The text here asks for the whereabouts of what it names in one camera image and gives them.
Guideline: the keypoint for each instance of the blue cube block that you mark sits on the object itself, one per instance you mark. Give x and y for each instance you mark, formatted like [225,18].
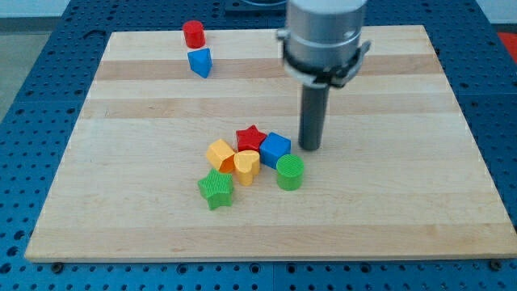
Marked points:
[273,148]

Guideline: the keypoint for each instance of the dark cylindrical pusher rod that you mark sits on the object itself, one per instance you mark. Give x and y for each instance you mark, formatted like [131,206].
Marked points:
[312,117]

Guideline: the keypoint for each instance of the green star block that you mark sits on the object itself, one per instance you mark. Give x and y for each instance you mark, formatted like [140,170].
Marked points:
[217,189]

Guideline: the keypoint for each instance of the red cylinder block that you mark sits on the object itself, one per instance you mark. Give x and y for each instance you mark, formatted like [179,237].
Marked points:
[193,31]

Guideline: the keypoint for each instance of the wooden board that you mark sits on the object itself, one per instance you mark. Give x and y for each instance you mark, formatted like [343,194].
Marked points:
[398,175]

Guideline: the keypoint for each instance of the green cylinder block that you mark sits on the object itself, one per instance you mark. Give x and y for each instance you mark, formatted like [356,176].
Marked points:
[290,170]

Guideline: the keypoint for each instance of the yellow hexagon block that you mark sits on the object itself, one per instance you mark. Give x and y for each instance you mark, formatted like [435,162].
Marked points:
[220,155]

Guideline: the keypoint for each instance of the blue perforated table plate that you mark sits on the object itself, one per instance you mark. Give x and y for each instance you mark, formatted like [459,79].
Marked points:
[35,131]

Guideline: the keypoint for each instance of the blue triangle block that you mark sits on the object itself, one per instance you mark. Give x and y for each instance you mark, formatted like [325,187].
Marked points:
[200,62]

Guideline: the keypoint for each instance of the yellow heart block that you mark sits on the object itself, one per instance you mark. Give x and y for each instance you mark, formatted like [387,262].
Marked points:
[247,166]

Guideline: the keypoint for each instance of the red star block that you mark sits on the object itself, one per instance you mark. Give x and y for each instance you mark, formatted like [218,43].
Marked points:
[250,138]

